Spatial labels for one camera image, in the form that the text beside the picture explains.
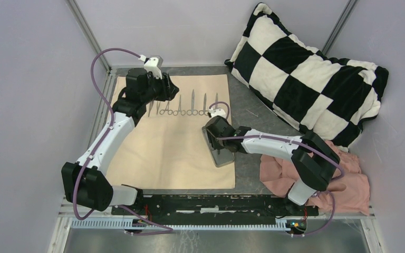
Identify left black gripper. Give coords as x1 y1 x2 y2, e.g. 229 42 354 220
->
141 72 180 105

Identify large steel tweezers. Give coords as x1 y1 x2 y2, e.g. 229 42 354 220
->
148 101 155 117

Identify steel forceps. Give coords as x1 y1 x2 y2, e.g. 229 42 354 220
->
159 101 173 115
172 95 186 116

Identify metal instrument tray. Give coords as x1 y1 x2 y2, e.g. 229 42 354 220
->
201 127 235 168

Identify beige cloth wrap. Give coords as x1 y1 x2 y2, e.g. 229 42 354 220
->
106 74 235 190

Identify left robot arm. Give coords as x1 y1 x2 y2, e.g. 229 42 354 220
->
61 68 179 220

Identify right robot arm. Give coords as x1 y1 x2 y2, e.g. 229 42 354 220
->
202 116 345 215

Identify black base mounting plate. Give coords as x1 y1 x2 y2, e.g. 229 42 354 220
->
129 194 319 225

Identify black white checkered pillow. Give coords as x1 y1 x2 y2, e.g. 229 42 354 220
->
225 2 389 150

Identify pink crumpled cloth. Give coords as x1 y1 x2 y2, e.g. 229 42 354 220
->
259 141 370 216

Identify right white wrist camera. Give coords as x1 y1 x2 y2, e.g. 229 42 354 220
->
208 108 227 118

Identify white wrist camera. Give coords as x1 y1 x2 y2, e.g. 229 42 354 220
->
138 55 163 79
208 108 227 118

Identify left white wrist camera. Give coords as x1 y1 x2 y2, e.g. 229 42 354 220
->
138 55 163 79

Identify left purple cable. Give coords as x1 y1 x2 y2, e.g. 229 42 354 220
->
73 47 174 236

